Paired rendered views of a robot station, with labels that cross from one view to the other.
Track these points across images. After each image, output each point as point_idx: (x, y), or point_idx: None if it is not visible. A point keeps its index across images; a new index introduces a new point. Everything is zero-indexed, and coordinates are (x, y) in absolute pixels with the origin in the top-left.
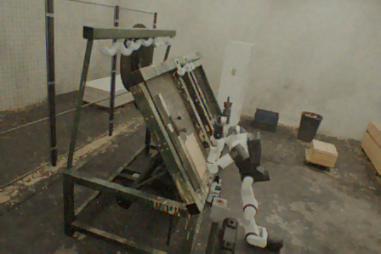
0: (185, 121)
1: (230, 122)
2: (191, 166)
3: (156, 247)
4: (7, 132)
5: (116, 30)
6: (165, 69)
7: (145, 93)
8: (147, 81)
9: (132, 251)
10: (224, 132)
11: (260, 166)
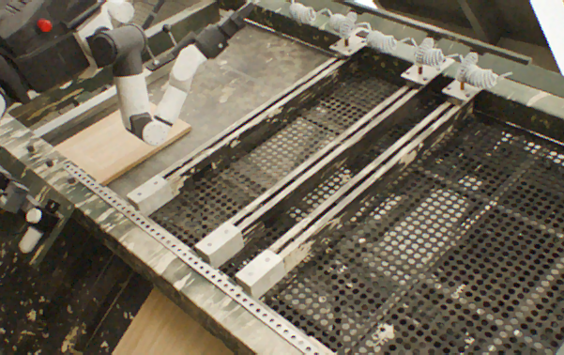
0: (221, 111)
1: (178, 55)
2: (82, 104)
3: None
4: (315, 291)
5: (341, 5)
6: (287, 12)
7: (197, 5)
8: (244, 21)
9: (1, 337)
10: (165, 94)
11: None
